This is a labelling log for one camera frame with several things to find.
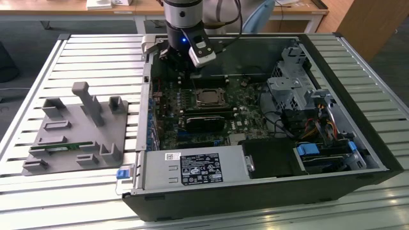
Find green motherboard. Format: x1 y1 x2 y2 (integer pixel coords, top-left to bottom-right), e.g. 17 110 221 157
149 76 269 150

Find black plastic fan shroud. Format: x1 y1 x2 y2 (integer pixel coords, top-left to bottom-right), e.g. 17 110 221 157
238 138 307 179

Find blue disk carrier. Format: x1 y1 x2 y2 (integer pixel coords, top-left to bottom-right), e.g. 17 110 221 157
295 142 321 158

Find black cable bundle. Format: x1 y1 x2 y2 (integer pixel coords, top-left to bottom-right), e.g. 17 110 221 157
258 105 299 139

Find small silver heatsink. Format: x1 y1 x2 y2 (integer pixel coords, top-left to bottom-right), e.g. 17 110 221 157
229 133 249 144

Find black CPU socket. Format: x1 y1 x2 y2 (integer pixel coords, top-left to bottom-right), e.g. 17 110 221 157
193 87 229 108

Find grey parts rack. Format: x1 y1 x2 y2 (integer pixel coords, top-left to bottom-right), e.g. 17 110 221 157
20 81 130 177

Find green RAM stick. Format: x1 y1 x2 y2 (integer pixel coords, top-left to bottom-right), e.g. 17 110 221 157
30 142 94 153

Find black RAM slot bank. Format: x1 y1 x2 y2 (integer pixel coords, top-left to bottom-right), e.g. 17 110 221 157
184 73 227 89

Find silver power supply unit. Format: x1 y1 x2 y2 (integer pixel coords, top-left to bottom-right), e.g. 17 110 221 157
140 145 251 193

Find blue case latch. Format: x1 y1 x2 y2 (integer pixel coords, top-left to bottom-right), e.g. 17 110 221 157
116 168 133 180

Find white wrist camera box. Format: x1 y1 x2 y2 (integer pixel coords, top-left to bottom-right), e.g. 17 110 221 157
188 33 218 68

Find black graphics card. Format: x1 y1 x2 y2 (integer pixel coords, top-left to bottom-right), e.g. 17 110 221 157
184 115 226 132

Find wooden desk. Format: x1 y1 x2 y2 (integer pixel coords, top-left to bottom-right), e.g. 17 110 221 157
0 0 330 35

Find silver metal disk bay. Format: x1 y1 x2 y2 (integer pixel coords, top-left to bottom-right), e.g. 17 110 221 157
266 46 330 114

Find grey case corner handle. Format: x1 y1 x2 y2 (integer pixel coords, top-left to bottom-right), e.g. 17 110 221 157
141 35 161 54

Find wooden cabinet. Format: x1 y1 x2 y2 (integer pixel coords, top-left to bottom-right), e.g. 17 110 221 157
314 0 409 63

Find black open PC case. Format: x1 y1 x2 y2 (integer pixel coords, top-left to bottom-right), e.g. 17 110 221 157
121 32 405 222

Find black power supply label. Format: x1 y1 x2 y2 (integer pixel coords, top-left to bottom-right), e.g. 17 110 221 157
180 152 225 186

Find orange and yellow wires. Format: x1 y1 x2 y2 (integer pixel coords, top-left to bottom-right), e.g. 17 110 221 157
302 103 338 141

